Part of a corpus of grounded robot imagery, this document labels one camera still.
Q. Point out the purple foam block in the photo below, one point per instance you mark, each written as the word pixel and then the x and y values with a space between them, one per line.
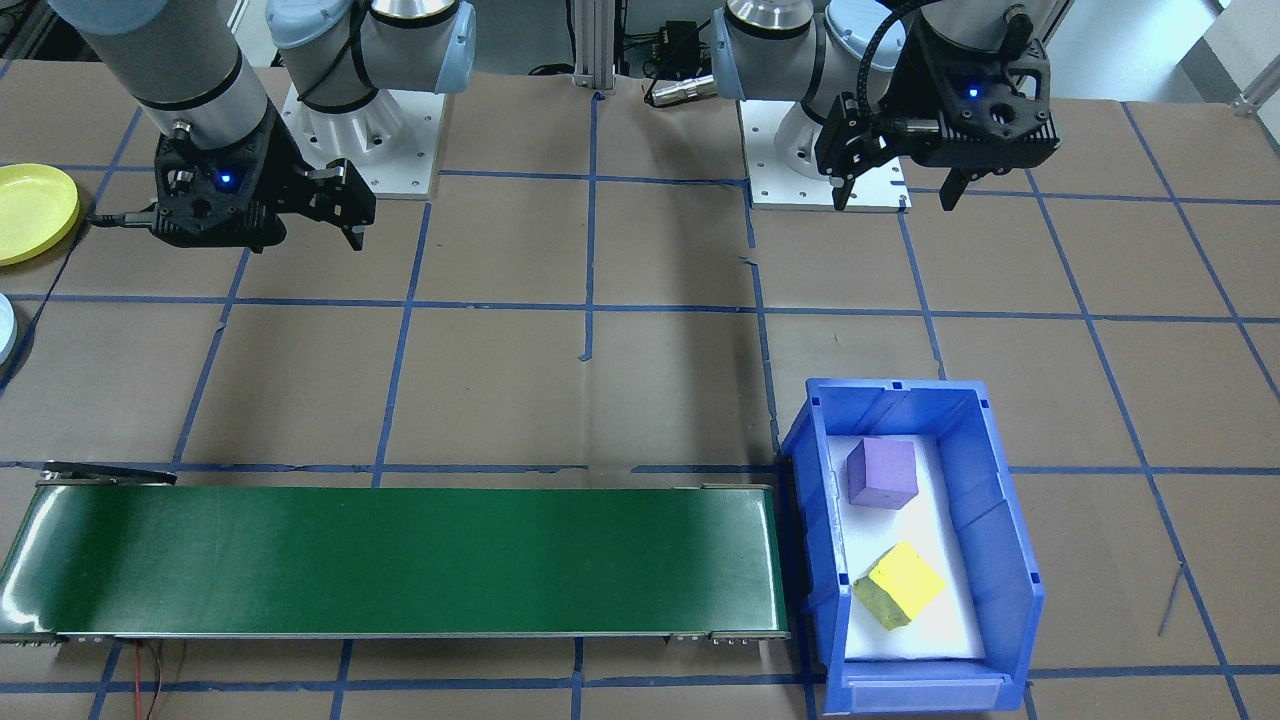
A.
pixel 880 475

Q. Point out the yellow foam block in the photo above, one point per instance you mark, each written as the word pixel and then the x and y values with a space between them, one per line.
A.
pixel 905 580

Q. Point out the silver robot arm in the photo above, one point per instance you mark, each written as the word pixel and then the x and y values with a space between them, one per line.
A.
pixel 150 50
pixel 770 50

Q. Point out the yellow plastic plate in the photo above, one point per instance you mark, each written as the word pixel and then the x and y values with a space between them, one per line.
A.
pixel 30 215

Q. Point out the light blue plastic plate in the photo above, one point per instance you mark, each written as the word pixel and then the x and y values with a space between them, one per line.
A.
pixel 6 330

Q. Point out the silver cylindrical connector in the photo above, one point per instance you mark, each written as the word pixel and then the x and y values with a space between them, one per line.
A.
pixel 680 90

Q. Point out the small black electronics box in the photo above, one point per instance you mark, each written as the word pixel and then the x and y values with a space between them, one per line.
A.
pixel 678 40

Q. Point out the white foam pad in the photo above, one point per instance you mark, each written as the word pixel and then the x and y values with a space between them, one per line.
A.
pixel 890 530

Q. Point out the blue plastic storage bin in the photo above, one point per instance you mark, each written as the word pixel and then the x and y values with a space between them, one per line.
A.
pixel 1000 540

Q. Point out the green conveyor belt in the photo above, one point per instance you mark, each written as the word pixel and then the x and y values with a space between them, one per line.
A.
pixel 400 560

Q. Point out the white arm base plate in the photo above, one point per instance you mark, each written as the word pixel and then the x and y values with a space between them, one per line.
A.
pixel 790 195
pixel 400 180

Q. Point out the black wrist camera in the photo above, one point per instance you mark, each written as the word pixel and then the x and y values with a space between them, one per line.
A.
pixel 1000 145
pixel 220 230

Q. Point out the short aluminium profile post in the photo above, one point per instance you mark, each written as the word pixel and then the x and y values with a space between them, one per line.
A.
pixel 592 45

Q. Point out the aluminium frame bar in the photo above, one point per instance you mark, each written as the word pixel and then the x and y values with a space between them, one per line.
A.
pixel 1258 100

